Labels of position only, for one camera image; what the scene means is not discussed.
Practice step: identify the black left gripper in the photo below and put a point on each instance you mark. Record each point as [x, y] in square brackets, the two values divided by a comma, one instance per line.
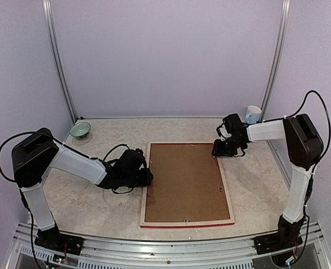
[146, 180]

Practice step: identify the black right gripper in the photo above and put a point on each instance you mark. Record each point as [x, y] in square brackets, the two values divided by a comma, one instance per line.
[220, 152]

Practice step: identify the brown frame backing board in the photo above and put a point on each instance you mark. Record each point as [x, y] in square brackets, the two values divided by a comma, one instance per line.
[185, 182]

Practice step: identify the red wooden picture frame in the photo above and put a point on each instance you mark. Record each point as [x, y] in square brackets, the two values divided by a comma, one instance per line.
[185, 222]

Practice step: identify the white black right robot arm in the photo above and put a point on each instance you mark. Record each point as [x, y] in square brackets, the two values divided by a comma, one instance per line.
[305, 150]

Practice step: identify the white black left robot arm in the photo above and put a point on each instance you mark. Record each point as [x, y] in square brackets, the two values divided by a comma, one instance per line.
[40, 152]

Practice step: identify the light blue ceramic mug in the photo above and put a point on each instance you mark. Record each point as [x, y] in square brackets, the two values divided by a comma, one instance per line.
[253, 114]

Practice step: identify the green ceramic bowl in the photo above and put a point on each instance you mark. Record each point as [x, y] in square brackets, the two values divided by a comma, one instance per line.
[80, 130]

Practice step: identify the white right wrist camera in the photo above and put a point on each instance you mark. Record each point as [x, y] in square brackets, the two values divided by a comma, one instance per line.
[221, 131]

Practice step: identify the aluminium enclosure frame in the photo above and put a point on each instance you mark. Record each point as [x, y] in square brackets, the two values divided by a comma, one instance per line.
[165, 71]

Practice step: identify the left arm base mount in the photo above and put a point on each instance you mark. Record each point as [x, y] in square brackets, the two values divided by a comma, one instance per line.
[54, 240]

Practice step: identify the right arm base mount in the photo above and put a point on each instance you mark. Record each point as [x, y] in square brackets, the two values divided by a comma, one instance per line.
[287, 236]

